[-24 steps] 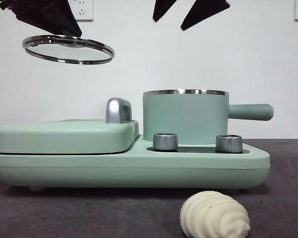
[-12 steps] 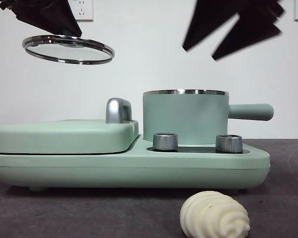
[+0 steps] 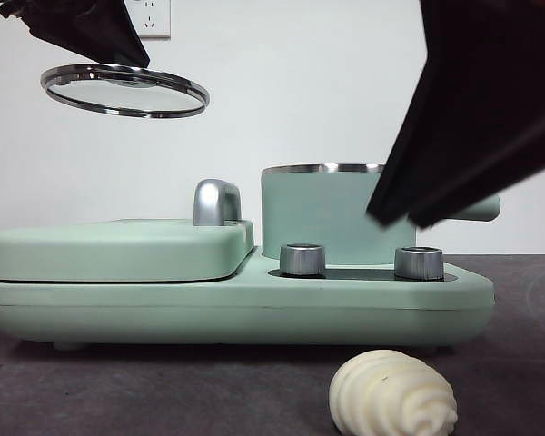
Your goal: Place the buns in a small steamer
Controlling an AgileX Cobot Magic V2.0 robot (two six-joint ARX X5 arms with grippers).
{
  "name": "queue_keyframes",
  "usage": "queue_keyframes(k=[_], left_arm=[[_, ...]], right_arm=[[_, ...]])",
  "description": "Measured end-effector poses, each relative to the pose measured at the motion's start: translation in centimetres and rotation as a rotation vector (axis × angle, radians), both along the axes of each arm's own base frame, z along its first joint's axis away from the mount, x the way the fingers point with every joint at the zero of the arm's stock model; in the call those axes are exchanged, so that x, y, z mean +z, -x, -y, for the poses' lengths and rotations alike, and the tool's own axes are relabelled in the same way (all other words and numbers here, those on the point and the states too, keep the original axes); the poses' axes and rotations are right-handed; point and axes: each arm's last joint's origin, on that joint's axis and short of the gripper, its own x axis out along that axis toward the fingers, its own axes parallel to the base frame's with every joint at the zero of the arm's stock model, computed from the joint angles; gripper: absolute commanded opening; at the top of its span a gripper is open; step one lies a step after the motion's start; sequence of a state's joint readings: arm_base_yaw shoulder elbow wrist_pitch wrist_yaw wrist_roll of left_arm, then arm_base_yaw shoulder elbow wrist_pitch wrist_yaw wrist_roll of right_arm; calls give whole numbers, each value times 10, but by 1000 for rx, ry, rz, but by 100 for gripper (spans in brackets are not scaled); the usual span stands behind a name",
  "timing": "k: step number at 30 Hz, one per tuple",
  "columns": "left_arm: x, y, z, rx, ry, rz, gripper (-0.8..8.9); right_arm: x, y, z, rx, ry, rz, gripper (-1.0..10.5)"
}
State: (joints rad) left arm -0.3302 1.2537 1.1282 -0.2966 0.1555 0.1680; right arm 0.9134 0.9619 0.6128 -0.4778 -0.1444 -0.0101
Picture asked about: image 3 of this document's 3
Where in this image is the green hinged griddle lid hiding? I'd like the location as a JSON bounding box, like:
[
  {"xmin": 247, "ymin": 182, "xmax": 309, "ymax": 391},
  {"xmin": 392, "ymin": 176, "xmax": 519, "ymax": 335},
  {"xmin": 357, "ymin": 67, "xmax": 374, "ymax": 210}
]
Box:
[{"xmin": 0, "ymin": 219, "xmax": 257, "ymax": 283}]

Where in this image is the glass pot lid green knob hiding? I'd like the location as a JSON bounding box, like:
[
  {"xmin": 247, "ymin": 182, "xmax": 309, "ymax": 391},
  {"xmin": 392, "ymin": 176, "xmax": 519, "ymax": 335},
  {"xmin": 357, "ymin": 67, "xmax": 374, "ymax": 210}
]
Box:
[{"xmin": 39, "ymin": 63, "xmax": 210, "ymax": 120}]

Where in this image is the white wall socket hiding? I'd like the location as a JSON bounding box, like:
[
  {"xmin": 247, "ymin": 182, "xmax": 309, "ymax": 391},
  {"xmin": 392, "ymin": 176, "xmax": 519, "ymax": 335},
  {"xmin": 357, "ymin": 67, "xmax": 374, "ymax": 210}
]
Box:
[{"xmin": 124, "ymin": 0, "xmax": 172, "ymax": 39}]

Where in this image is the silver griddle lid handle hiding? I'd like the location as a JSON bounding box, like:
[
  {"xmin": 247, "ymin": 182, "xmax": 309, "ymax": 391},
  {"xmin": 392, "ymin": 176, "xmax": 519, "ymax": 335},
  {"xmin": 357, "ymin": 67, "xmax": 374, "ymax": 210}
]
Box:
[{"xmin": 193, "ymin": 179, "xmax": 243, "ymax": 227}]

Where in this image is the swirled white steamed bun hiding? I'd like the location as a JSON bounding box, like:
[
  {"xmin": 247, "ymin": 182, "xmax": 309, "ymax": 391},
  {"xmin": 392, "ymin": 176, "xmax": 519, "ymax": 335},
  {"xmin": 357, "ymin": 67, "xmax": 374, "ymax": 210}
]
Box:
[{"xmin": 329, "ymin": 349, "xmax": 459, "ymax": 436}]

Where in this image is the silver control knob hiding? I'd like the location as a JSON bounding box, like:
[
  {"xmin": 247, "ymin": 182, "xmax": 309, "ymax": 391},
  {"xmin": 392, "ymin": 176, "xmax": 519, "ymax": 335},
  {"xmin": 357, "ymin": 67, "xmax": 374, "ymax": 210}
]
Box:
[
  {"xmin": 279, "ymin": 243, "xmax": 327, "ymax": 277},
  {"xmin": 393, "ymin": 246, "xmax": 446, "ymax": 281}
]

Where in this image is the green pot with handle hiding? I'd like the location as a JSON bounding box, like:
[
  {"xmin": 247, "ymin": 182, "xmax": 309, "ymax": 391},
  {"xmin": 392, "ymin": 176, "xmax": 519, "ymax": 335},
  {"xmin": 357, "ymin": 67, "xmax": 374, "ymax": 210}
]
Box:
[{"xmin": 260, "ymin": 162, "xmax": 501, "ymax": 267}]

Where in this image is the green breakfast machine base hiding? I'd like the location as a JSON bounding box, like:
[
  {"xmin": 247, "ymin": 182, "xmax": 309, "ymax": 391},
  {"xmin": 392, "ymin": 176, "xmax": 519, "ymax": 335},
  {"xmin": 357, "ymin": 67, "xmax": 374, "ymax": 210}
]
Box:
[{"xmin": 0, "ymin": 252, "xmax": 496, "ymax": 353}]

